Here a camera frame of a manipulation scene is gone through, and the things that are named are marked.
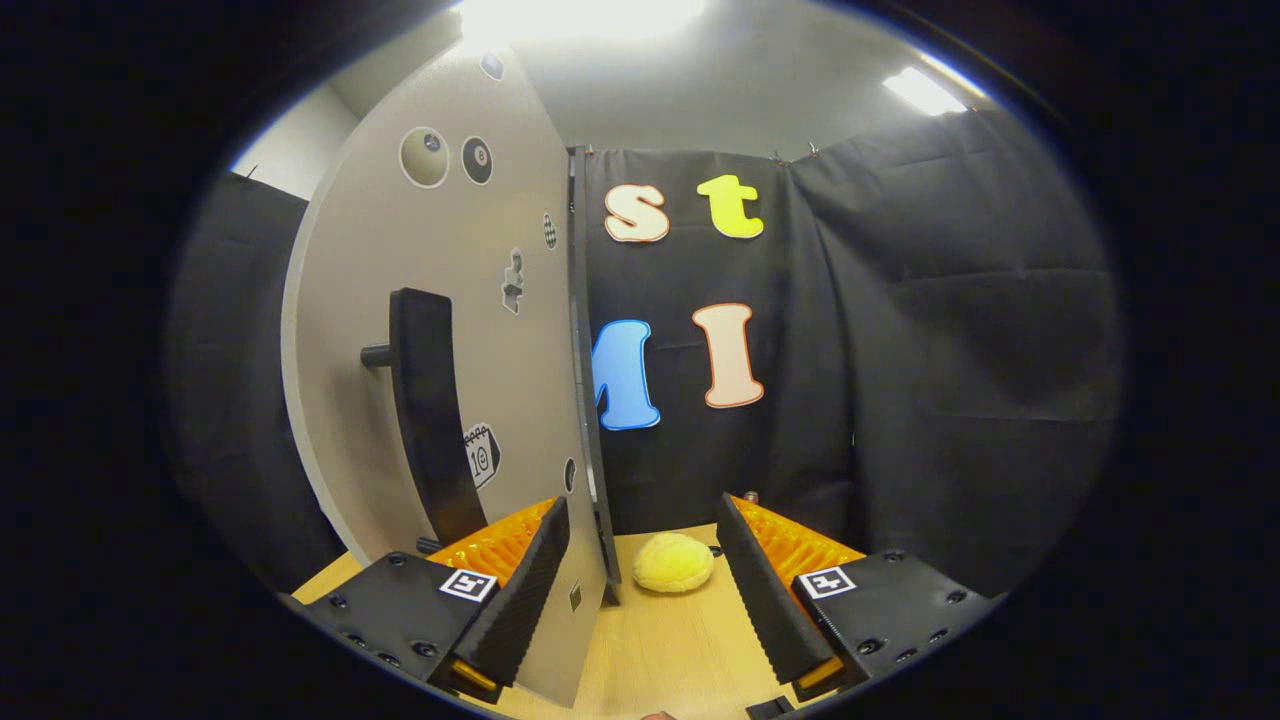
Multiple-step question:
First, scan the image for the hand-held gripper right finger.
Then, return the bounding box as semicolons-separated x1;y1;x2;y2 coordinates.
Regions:
715;492;1001;703

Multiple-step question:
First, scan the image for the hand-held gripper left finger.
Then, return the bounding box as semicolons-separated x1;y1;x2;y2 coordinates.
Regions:
285;495;571;706

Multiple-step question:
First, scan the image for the black door handle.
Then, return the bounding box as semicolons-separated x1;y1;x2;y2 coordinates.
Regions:
362;288;491;556

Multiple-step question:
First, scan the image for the beige shoe cabinet door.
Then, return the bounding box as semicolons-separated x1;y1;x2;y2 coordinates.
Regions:
280;40;613;709

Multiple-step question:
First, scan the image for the dark grey shoe cabinet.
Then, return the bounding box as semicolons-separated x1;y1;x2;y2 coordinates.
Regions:
566;145;623;608

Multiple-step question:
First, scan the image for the yellow fluffy round toy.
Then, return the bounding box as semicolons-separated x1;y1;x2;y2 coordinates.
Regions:
632;533;715;594

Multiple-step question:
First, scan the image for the black backdrop cloth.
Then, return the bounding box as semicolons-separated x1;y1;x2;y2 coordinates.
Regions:
165;105;1126;601

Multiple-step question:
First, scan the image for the narrow ceiling light panel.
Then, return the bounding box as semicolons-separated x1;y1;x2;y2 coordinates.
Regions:
882;55;986;116

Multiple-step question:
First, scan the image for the large ceiling light panel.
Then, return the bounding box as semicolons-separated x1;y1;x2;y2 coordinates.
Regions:
455;0;706;41

